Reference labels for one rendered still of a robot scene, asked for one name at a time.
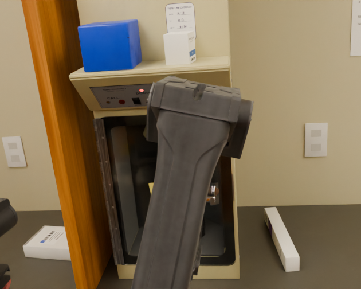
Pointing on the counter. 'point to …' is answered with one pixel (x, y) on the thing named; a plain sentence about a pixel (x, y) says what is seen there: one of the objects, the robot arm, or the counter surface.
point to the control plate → (112, 95)
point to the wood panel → (70, 135)
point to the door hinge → (104, 187)
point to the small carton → (179, 47)
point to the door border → (109, 190)
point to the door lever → (212, 194)
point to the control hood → (152, 76)
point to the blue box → (110, 45)
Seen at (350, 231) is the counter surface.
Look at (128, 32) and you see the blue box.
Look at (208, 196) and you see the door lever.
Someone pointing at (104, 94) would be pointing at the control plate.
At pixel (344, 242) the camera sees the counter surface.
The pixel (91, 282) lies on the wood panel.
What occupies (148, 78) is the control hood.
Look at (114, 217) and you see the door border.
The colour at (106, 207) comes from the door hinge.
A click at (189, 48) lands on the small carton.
